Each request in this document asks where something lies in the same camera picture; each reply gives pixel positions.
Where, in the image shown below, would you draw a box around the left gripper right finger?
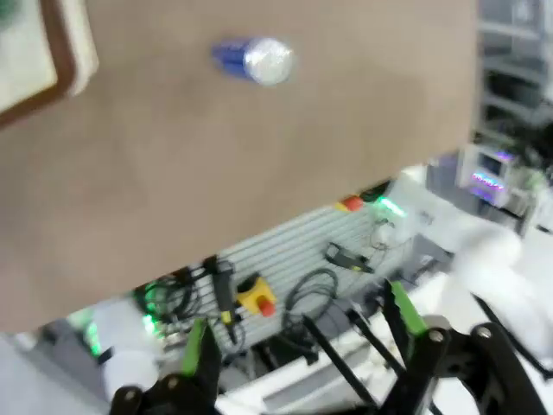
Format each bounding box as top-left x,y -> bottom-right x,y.
379,278 -> 548,415

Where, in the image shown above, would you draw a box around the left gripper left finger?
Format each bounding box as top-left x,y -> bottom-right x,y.
110,318 -> 224,415

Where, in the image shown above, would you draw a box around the cream basket with brown rim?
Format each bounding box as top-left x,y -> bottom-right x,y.
0,0 -> 101,131

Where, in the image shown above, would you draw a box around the black yellow handheld device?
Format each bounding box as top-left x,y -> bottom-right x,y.
324,242 -> 375,275
213,258 -> 239,326

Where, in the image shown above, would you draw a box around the yellow emergency stop button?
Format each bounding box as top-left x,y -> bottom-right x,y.
335,195 -> 365,214
236,275 -> 278,317

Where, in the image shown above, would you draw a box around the black tripod legs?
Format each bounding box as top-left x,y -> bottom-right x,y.
301,310 -> 408,408

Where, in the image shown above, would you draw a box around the grey slotted mounting plate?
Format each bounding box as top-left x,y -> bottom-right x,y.
132,201 -> 416,348

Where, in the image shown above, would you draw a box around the computer with coloured lights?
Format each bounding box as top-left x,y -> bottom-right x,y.
459,144 -> 520,205

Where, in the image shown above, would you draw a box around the blue drink can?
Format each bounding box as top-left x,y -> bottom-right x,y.
210,36 -> 296,88

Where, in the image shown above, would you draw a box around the grey storage shelf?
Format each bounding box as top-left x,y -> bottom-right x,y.
476,0 -> 553,127

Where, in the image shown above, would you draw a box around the coiled black cable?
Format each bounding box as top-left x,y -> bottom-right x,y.
282,268 -> 340,330

